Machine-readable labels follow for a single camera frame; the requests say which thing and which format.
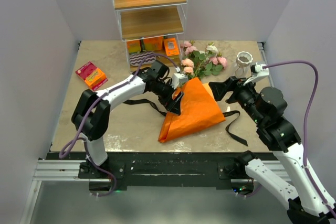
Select orange box bottom right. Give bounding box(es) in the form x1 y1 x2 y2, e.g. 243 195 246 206
163 38 180 59

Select white wire wooden shelf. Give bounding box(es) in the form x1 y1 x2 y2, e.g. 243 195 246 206
112 0 188 71

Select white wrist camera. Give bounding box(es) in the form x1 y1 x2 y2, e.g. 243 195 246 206
244 61 269 86
171 73 188 89

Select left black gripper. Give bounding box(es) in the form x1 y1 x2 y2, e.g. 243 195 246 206
152 80 184 115

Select orange box bottom middle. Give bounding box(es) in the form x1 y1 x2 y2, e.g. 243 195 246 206
142 36 164 51

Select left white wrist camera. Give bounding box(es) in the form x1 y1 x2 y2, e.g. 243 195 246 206
171 73 188 89

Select white ribbed vase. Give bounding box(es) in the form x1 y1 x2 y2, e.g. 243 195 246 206
235 51 253 78

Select black printed ribbon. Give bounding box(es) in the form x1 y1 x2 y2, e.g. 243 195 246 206
122 98 249 146

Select pink orange snack box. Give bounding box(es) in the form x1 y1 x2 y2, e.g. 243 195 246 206
75 61 108 91

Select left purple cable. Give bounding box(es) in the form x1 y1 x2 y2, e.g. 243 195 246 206
58 52 181 197

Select purple cable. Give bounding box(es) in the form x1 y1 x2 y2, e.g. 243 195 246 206
58 52 181 197
236 60 336 219

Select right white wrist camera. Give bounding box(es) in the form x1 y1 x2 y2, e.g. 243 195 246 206
244 61 269 86

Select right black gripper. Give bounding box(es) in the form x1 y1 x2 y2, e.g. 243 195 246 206
208 74 265 125

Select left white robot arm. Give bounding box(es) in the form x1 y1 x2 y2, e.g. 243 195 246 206
71 60 188 178

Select orange wrapping paper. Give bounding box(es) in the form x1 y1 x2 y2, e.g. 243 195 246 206
158 78 225 143

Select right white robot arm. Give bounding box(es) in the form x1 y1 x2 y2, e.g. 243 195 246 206
208 77 335 223

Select purple wavy sponge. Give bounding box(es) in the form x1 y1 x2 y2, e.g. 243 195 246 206
129 51 160 67

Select orange box bottom left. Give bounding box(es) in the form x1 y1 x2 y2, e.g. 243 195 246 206
126 40 141 54

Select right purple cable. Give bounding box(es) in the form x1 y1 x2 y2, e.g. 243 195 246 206
236 60 336 219

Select pink flower bouquet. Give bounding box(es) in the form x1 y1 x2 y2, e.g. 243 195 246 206
181 40 228 79

